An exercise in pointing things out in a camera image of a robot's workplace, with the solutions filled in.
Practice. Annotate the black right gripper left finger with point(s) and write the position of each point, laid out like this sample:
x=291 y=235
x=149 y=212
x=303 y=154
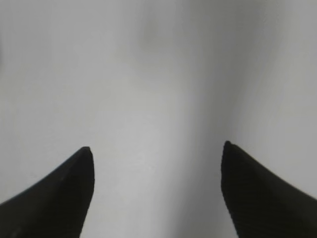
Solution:
x=54 y=207

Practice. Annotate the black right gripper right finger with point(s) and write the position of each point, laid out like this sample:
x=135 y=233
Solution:
x=261 y=204

